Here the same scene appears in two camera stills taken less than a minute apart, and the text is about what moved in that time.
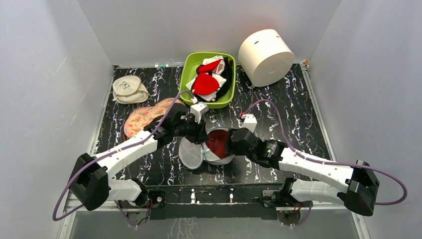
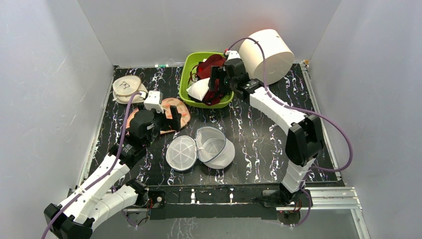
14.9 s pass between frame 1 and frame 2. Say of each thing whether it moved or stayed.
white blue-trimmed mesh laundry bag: moved
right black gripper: moved
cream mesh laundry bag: stayed
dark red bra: moved
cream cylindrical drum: stayed
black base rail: stayed
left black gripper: moved
